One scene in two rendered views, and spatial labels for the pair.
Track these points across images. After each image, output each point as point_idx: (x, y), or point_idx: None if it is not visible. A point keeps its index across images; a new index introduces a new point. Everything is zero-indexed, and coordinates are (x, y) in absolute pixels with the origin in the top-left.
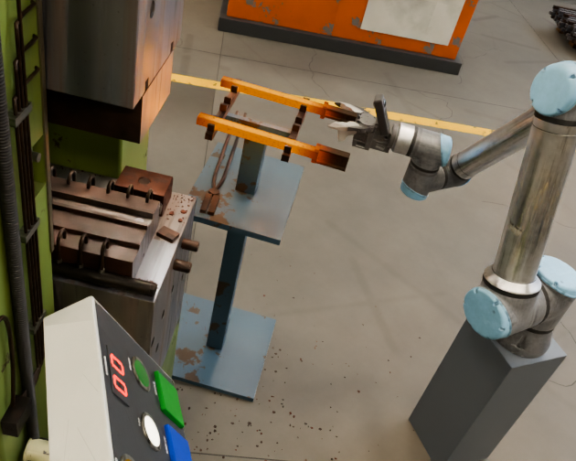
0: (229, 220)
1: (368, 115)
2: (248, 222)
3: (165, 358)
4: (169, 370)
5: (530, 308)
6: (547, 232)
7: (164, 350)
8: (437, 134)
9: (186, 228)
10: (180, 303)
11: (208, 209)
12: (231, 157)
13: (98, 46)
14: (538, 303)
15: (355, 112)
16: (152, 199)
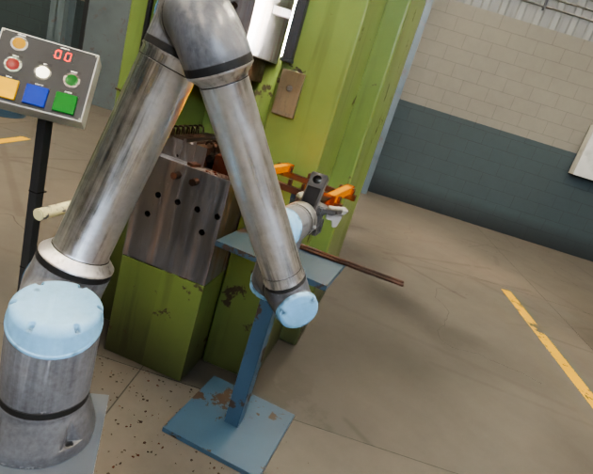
0: (241, 232)
1: (322, 204)
2: (238, 237)
3: (168, 274)
4: (179, 321)
5: (27, 269)
6: (82, 176)
7: (162, 252)
8: (290, 208)
9: (207, 181)
10: (200, 265)
11: None
12: (323, 255)
13: None
14: (30, 284)
15: (328, 205)
16: (209, 148)
